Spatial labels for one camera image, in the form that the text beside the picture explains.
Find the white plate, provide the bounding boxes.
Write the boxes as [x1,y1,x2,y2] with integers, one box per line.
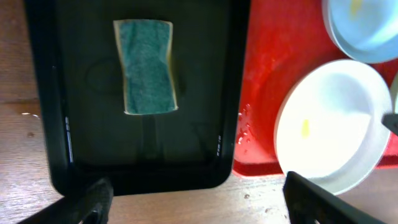
[274,59,392,195]

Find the black plastic tray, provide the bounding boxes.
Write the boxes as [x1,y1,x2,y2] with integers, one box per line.
[24,0,250,195]

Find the red plastic tray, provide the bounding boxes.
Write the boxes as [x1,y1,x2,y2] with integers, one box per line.
[232,0,398,178]

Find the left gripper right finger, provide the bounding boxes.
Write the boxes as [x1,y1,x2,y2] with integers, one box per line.
[283,171,383,224]

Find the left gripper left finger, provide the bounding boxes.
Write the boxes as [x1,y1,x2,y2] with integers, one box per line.
[19,178,113,224]

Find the light blue plate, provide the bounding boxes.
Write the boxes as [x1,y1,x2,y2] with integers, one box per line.
[322,0,397,63]

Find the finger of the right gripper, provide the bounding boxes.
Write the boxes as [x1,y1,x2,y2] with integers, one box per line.
[382,113,398,136]

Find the light green plate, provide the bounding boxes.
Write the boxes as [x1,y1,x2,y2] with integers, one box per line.
[390,73,398,114]

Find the green yellow sponge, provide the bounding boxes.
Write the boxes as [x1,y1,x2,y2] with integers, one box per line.
[113,19,178,115]

